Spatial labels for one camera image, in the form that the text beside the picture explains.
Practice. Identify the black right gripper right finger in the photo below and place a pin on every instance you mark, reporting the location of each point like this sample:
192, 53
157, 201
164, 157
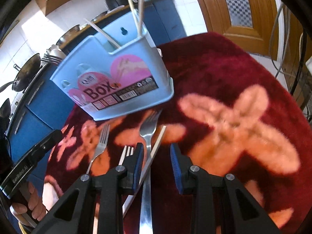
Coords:
240, 211

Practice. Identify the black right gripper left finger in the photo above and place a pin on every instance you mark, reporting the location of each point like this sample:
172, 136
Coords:
74, 212

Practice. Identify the white chopstick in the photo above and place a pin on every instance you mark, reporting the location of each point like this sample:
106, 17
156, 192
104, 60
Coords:
108, 37

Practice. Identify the silver grey chopstick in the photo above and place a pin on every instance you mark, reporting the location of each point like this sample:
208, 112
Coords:
141, 10

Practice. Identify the person's left hand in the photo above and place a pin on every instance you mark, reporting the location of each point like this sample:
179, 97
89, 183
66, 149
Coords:
34, 204

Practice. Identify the silver fork centre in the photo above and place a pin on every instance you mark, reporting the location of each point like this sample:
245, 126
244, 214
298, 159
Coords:
127, 151

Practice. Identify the silver fork short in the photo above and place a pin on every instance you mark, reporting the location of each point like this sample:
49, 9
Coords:
101, 146

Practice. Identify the silver fork long angled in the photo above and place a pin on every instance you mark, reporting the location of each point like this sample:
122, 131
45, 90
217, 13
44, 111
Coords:
147, 130

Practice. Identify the red floral plush tablecloth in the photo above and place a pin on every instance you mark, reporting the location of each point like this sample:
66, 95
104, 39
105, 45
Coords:
230, 115

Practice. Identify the light blue chopsticks box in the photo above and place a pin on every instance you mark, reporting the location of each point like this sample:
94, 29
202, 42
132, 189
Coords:
107, 82

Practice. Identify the black wok pan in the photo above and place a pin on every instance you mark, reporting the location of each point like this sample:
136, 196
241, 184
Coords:
25, 74

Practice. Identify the wooden door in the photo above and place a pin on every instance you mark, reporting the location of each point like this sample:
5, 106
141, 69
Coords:
247, 23

